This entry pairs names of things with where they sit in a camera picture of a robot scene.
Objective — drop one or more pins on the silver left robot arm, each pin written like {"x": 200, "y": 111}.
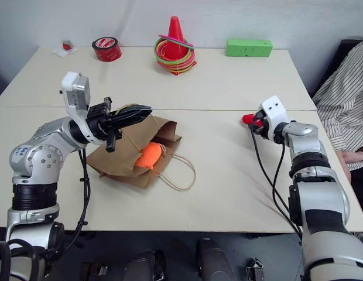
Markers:
{"x": 38, "y": 155}

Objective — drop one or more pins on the red tape roll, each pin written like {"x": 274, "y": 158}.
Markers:
{"x": 106, "y": 49}

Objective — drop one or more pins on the red plush toy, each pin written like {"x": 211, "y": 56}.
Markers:
{"x": 248, "y": 119}

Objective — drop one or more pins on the small metal clasp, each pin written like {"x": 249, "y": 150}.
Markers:
{"x": 255, "y": 270}

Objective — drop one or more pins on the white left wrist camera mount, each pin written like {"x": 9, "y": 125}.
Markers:
{"x": 77, "y": 112}

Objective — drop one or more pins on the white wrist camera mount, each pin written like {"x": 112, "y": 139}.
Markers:
{"x": 77, "y": 112}
{"x": 275, "y": 109}

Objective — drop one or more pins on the person in striped shirt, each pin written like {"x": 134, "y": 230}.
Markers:
{"x": 342, "y": 96}

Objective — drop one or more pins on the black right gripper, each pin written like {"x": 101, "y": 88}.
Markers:
{"x": 264, "y": 128}

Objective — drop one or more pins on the person's bare hand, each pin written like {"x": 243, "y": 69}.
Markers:
{"x": 355, "y": 156}

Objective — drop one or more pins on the clear plastic packet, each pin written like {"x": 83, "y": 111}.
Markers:
{"x": 62, "y": 52}

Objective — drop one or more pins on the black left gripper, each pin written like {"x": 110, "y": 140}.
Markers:
{"x": 98, "y": 120}

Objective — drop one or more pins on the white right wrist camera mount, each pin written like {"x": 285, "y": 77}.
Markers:
{"x": 275, "y": 109}

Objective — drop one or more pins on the dark rounded shape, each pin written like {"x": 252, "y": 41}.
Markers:
{"x": 146, "y": 265}
{"x": 213, "y": 260}

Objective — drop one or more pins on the red traffic cone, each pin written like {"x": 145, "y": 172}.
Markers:
{"x": 175, "y": 41}

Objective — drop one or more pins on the black chair back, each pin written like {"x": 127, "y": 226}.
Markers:
{"x": 345, "y": 49}

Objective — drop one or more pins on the brown paper bag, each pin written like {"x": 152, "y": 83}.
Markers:
{"x": 117, "y": 158}

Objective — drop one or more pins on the small red object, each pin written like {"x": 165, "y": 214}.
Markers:
{"x": 66, "y": 45}

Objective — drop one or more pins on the orange plush toy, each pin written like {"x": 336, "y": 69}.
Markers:
{"x": 147, "y": 156}

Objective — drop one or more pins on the green foam block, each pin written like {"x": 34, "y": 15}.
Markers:
{"x": 249, "y": 48}

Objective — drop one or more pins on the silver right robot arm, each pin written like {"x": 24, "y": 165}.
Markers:
{"x": 316, "y": 190}

